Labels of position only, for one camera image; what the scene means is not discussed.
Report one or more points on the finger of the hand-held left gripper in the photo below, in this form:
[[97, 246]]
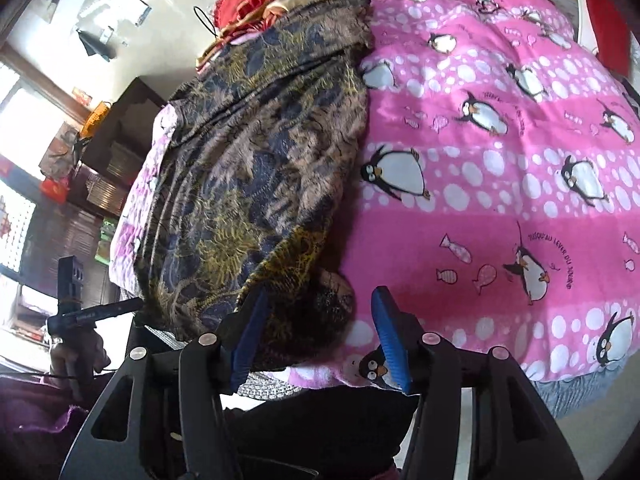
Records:
[[110, 309]]

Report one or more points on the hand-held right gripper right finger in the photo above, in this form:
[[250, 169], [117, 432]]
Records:
[[387, 330]]

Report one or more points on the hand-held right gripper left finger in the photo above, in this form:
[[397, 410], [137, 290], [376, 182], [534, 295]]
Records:
[[247, 340]]

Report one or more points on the dark floral patterned garment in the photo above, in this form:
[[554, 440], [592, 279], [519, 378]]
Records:
[[250, 160]]

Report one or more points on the person's left forearm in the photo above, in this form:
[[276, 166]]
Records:
[[30, 410]]

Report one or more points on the person's left hand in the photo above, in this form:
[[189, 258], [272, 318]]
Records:
[[75, 360]]

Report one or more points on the dark wooden cabinet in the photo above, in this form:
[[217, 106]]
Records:
[[75, 250]]

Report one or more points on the green printed box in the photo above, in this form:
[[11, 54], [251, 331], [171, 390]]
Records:
[[103, 242]]

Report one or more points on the red box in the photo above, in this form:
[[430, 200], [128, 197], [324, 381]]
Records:
[[54, 191]]

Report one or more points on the person's dark clothing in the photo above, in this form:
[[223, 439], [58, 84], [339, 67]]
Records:
[[320, 435]]

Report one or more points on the pink penguin blanket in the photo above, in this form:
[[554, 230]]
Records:
[[475, 200]]

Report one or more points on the orange plastic basket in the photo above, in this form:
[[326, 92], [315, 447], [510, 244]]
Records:
[[97, 117]]

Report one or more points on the window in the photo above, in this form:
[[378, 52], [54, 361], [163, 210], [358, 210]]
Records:
[[30, 115]]

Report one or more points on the dark wooden desk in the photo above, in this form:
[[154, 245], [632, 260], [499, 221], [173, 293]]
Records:
[[130, 110]]

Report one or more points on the dark hanging cloth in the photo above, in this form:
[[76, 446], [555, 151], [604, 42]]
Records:
[[95, 45]]

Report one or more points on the red ruffled pillow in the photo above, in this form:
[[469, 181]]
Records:
[[240, 5]]

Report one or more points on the red wall sticker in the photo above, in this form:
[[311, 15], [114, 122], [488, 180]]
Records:
[[82, 96]]

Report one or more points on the wall calendar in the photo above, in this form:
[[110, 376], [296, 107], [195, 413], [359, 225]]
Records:
[[122, 2]]

